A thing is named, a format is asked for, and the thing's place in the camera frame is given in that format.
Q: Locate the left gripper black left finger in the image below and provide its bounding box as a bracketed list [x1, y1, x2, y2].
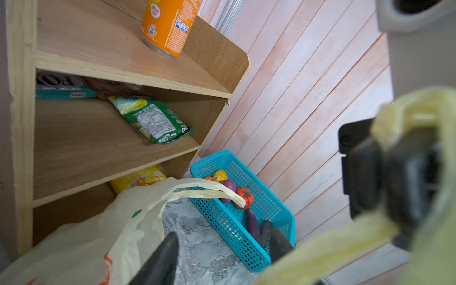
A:
[129, 232, 179, 285]

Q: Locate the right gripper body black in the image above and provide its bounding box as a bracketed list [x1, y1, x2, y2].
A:
[338, 119, 441, 249]

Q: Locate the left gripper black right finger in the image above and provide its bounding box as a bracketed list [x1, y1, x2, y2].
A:
[270, 228, 294, 263]

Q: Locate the yellow plastic bag orange print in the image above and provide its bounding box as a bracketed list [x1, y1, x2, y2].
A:
[1, 87, 456, 285]

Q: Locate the dark green cucumber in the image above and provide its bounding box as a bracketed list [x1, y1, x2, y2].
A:
[260, 220, 273, 249]

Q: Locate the purple eggplant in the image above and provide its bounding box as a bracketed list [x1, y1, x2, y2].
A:
[247, 209, 261, 244]

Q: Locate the teal plastic basket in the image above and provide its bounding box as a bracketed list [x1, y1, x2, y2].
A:
[189, 150, 296, 273]

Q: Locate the red tomato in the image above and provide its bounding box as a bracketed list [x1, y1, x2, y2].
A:
[233, 187, 254, 210]

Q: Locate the yellow bell pepper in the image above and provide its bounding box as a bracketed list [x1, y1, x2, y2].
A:
[211, 169, 228, 183]

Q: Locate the yellow chips packet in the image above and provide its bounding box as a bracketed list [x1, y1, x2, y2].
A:
[109, 166, 167, 194]

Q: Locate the green snack packet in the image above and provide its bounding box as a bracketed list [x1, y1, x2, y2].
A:
[109, 96, 194, 144]

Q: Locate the wooden shelf unit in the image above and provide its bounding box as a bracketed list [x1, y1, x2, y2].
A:
[1, 1, 250, 260]

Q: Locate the red brown candy packet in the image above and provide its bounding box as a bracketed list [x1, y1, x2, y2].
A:
[83, 77, 148, 99]

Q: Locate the teal candy packet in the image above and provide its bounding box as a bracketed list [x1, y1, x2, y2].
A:
[36, 71, 97, 99]

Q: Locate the orange soda can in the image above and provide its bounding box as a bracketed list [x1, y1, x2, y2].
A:
[141, 0, 203, 58]

